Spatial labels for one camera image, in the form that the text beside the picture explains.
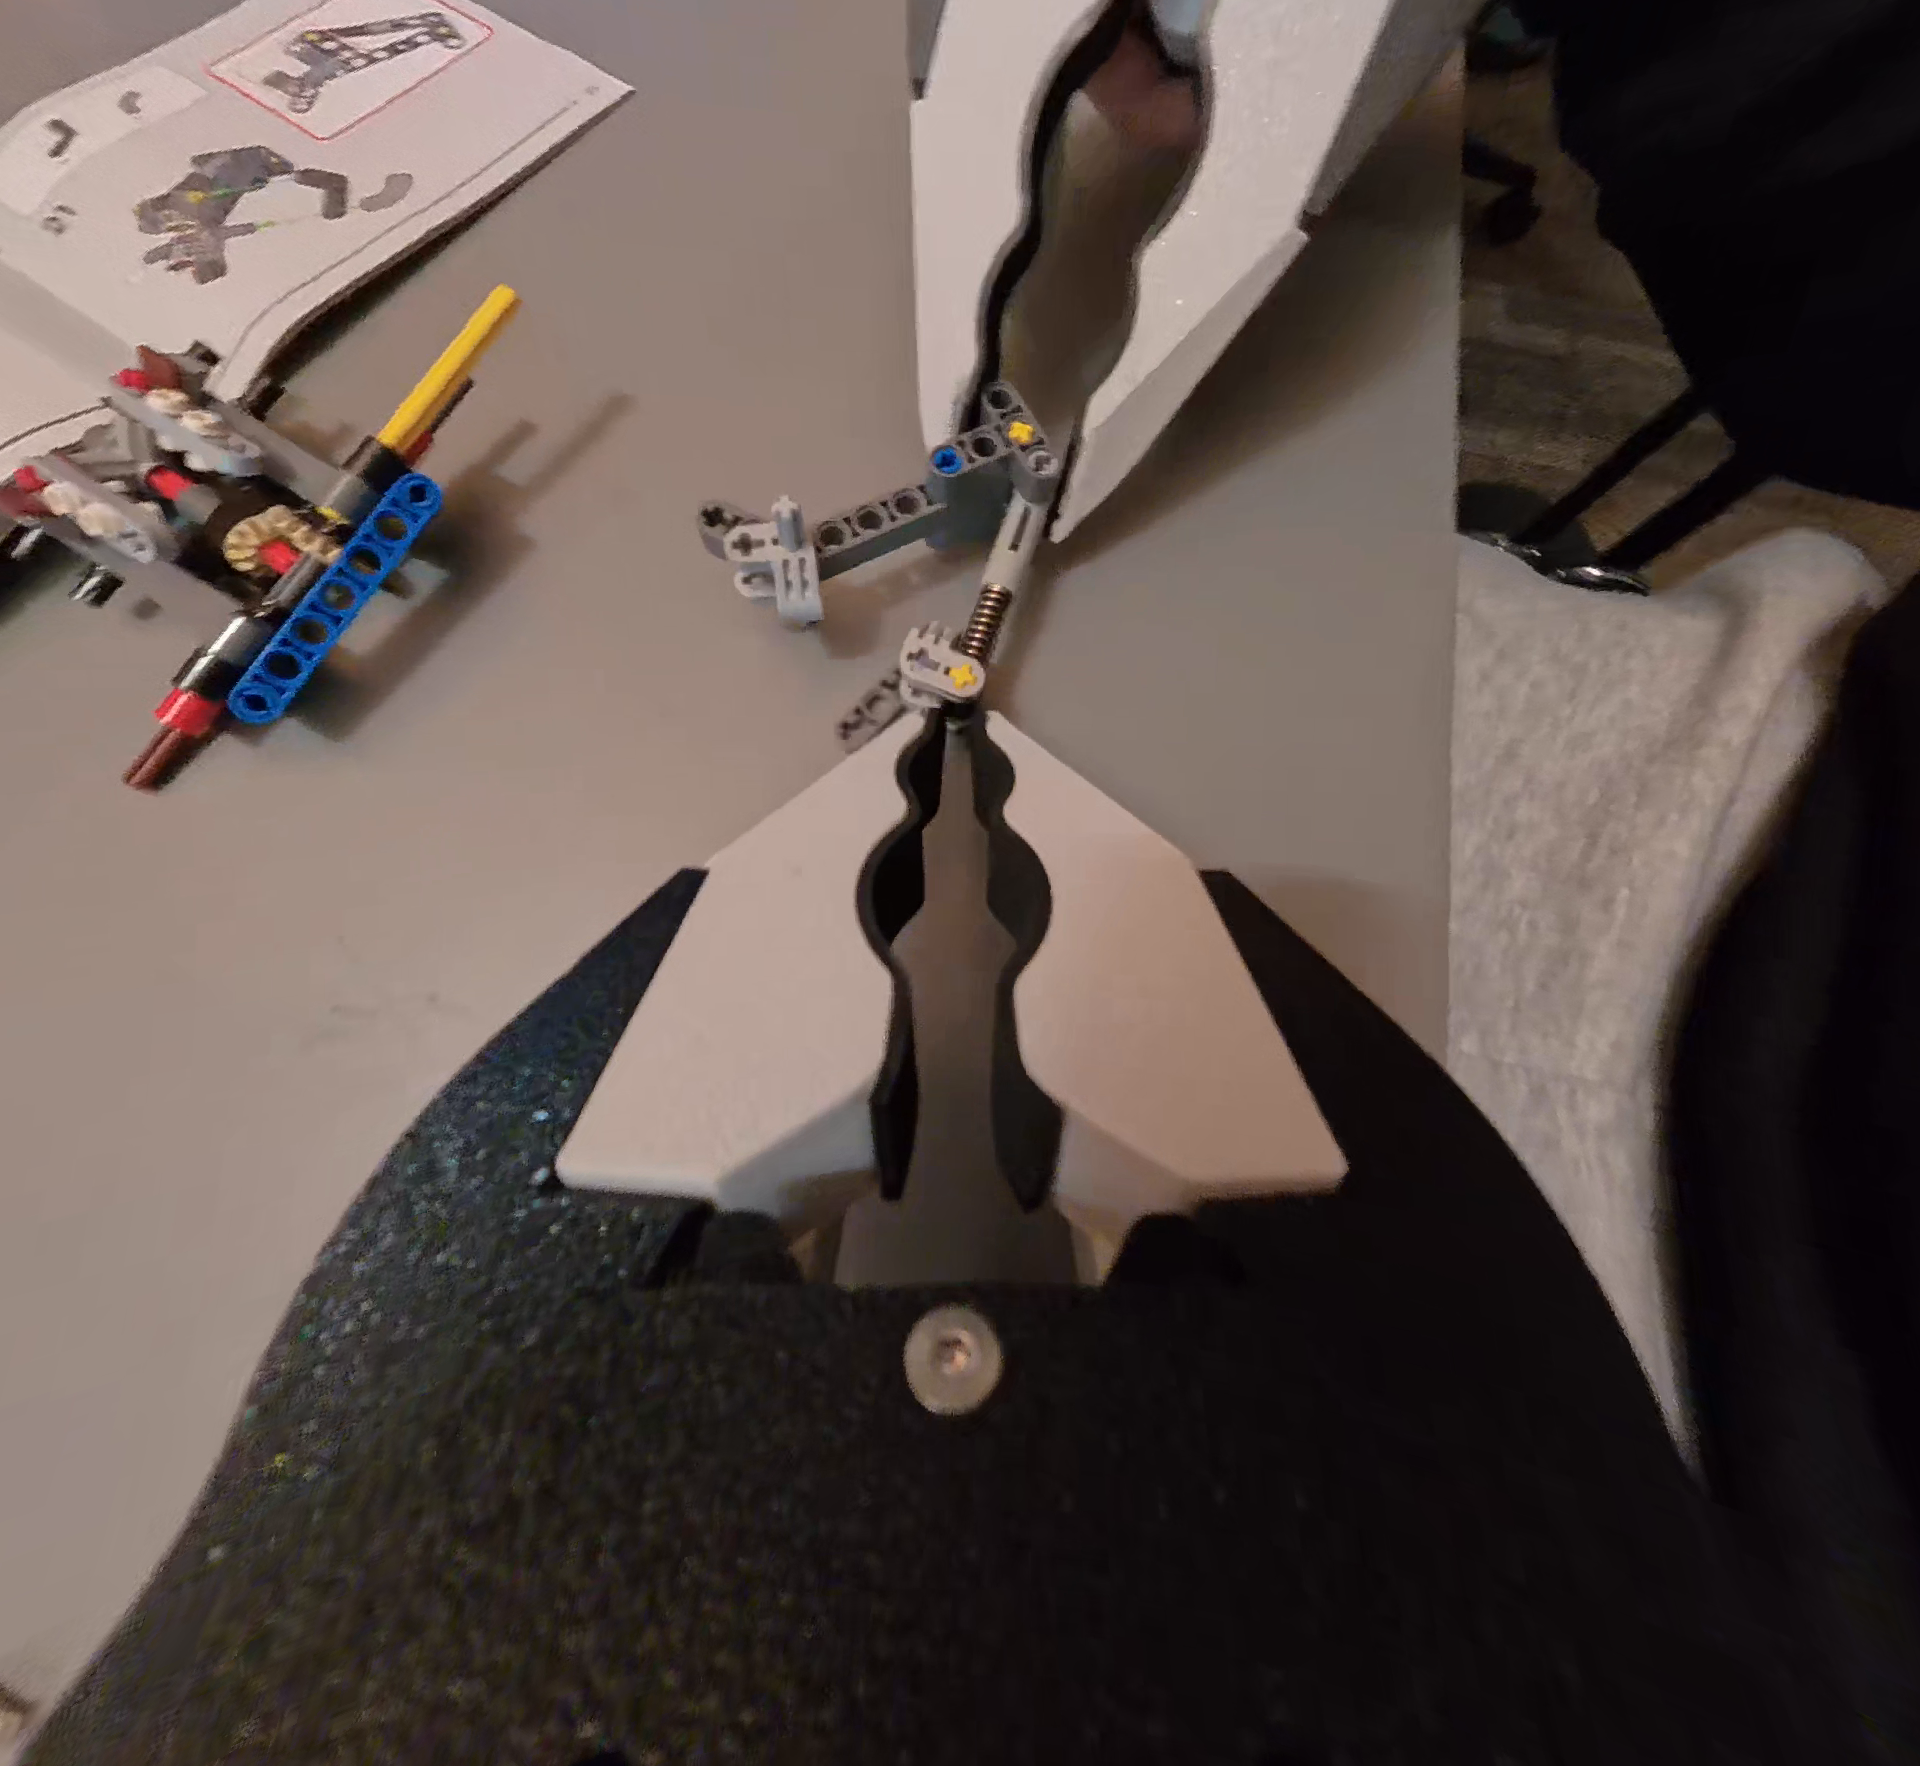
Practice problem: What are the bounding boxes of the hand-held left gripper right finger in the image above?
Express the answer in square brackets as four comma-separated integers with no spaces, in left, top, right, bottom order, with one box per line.
[959,712,1348,1285]

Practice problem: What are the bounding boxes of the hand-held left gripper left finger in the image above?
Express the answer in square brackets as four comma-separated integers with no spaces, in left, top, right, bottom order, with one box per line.
[556,712,953,1279]

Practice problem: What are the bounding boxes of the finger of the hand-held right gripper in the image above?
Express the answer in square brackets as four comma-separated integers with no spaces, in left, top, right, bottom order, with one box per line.
[1048,0,1468,545]
[902,0,1152,452]

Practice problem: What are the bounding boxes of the grey lego shock absorber subassembly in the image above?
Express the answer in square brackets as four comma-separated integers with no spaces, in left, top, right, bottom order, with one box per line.
[697,378,1069,719]

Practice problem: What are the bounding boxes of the lego chassis assembly blue beam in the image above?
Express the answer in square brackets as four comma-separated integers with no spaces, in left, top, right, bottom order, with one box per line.
[0,285,523,793]

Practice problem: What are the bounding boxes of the lego instruction booklet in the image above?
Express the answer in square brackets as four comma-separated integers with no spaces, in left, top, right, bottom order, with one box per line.
[0,0,635,448]

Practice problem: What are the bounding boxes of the person's right hand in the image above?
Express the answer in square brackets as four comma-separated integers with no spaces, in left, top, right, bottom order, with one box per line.
[1082,33,1213,154]

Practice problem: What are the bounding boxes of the person's grey trousers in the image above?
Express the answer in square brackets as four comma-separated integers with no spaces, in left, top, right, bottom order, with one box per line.
[1451,529,1892,1469]

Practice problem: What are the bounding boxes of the black metal chair base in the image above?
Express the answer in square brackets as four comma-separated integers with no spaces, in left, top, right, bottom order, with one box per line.
[1458,138,1719,591]

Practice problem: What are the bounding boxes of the person's black jacket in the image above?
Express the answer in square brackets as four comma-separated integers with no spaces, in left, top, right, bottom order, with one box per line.
[1666,596,1920,1766]

